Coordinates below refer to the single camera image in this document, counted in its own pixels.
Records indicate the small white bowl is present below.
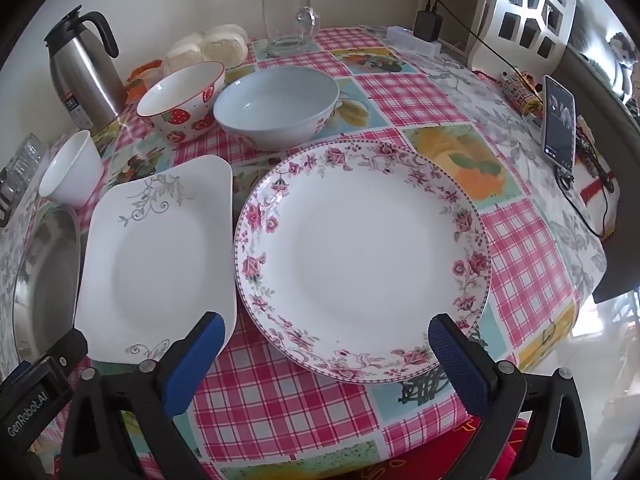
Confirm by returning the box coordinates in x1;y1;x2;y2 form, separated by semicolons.
38;130;105;211

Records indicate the clear glass cup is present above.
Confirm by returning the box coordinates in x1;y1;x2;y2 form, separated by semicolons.
17;132;48;166
0;157;31;201

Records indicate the grey sofa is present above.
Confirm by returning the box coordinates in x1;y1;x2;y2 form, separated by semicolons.
565;5;640;306

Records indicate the black phone cable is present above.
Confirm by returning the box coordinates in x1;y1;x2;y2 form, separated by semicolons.
440;22;548;98

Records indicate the clear glass mug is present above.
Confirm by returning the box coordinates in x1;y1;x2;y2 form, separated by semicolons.
261;0;322;58

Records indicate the bag of white steamed buns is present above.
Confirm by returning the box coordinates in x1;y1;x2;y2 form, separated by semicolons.
162;24;249;76

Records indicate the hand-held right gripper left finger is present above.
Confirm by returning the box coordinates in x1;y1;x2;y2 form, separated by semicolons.
59;311;226;480

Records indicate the smartphone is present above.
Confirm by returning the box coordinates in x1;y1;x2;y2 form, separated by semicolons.
541;74;578;172

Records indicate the thin black cable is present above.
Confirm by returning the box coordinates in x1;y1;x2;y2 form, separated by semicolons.
552;165;613;238

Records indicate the square white plate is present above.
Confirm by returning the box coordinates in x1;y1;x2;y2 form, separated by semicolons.
73;154;239;365

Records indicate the black charger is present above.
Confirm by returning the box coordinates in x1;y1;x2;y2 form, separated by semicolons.
414;9;444;43

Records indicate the pink checked fruit tablecloth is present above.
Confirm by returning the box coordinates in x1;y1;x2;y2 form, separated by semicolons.
0;25;616;480

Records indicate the stainless steel basin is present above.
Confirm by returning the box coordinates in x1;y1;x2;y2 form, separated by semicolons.
11;205;83;366

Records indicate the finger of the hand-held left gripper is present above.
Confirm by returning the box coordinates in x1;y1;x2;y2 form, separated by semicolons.
42;329;90;377

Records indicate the strawberry print bowl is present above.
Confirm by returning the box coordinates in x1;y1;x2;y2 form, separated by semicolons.
136;61;227;145

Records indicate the light blue bowl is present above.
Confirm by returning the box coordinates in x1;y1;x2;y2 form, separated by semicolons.
213;66;342;151

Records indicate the colourful candy roll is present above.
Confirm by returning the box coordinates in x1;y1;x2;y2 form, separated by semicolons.
500;74;546;118

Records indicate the red cloth with yellow print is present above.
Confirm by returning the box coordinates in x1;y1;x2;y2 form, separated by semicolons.
350;412;536;480

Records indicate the stainless steel thermos jug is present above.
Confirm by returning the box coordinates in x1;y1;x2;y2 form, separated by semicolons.
44;5;126;133

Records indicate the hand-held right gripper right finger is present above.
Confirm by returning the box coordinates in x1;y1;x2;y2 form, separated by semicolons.
427;312;591;480

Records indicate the white lattice chair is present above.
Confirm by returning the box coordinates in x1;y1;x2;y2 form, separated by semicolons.
467;0;581;78

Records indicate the plush toy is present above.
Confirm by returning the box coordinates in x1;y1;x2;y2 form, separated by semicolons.
605;32;640;96

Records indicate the round pink floral plate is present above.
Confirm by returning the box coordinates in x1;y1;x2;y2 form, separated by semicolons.
233;140;493;386

